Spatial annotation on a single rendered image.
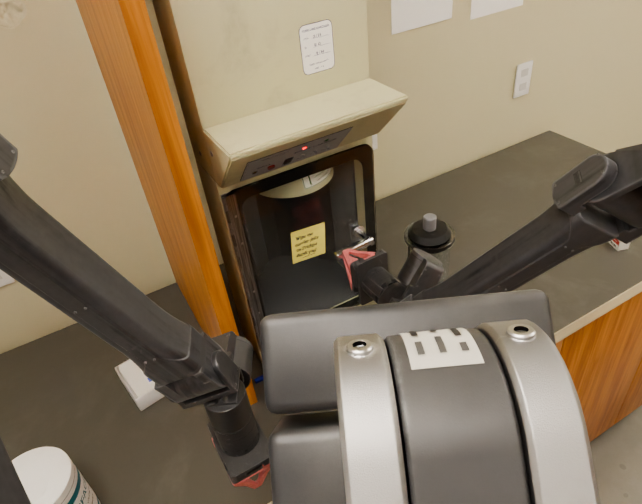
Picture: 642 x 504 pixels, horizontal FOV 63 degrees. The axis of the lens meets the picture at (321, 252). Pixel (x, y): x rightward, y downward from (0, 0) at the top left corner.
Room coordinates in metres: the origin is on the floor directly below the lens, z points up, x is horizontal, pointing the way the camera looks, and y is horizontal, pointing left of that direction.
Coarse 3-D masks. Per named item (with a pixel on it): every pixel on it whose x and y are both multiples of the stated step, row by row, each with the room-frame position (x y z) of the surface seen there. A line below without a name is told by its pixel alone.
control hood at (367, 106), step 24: (312, 96) 0.87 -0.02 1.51; (336, 96) 0.85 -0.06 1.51; (360, 96) 0.84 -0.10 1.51; (384, 96) 0.83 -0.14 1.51; (240, 120) 0.80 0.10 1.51; (264, 120) 0.79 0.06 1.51; (288, 120) 0.78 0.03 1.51; (312, 120) 0.77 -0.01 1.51; (336, 120) 0.76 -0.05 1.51; (360, 120) 0.79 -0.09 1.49; (384, 120) 0.85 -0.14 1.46; (216, 144) 0.73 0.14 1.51; (240, 144) 0.71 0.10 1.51; (264, 144) 0.71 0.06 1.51; (288, 144) 0.73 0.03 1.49; (216, 168) 0.76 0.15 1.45; (240, 168) 0.72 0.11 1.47
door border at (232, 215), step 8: (232, 200) 0.78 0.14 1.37; (232, 208) 0.78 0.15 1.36; (232, 216) 0.78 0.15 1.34; (232, 224) 0.78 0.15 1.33; (240, 224) 0.78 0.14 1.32; (240, 232) 0.78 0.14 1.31; (232, 240) 0.77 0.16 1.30; (240, 240) 0.78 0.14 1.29; (240, 248) 0.78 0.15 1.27; (240, 256) 0.78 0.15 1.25; (248, 256) 0.79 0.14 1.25; (240, 264) 0.77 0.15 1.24; (248, 264) 0.78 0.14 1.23; (248, 272) 0.78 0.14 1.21; (248, 280) 0.78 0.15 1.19; (248, 288) 0.78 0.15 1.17; (256, 288) 0.79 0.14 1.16; (256, 296) 0.78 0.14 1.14; (248, 304) 0.77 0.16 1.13; (256, 304) 0.78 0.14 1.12; (256, 312) 0.78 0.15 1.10; (256, 320) 0.78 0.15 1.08; (256, 336) 0.77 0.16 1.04
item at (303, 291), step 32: (320, 160) 0.86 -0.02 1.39; (352, 160) 0.89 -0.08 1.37; (256, 192) 0.80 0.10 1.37; (288, 192) 0.83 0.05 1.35; (320, 192) 0.86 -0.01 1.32; (352, 192) 0.88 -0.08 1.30; (256, 224) 0.80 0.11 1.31; (288, 224) 0.82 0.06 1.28; (352, 224) 0.88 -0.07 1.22; (256, 256) 0.79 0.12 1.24; (288, 256) 0.82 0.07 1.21; (320, 256) 0.85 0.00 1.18; (352, 256) 0.88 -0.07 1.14; (288, 288) 0.81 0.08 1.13; (320, 288) 0.84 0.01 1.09
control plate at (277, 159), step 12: (336, 132) 0.78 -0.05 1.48; (348, 132) 0.81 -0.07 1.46; (312, 144) 0.78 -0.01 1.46; (324, 144) 0.81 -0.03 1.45; (336, 144) 0.84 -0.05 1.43; (276, 156) 0.75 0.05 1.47; (288, 156) 0.77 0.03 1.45; (252, 168) 0.74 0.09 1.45; (264, 168) 0.77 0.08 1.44; (276, 168) 0.80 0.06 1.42; (240, 180) 0.77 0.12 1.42
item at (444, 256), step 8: (448, 224) 0.92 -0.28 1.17; (408, 240) 0.88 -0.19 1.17; (448, 240) 0.86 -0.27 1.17; (408, 248) 0.89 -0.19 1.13; (424, 248) 0.85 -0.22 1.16; (432, 248) 0.84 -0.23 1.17; (448, 248) 0.85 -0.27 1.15; (408, 256) 0.89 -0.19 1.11; (440, 256) 0.85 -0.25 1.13; (448, 256) 0.87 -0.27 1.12; (448, 264) 0.87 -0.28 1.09; (448, 272) 0.88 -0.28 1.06; (440, 280) 0.85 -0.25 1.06
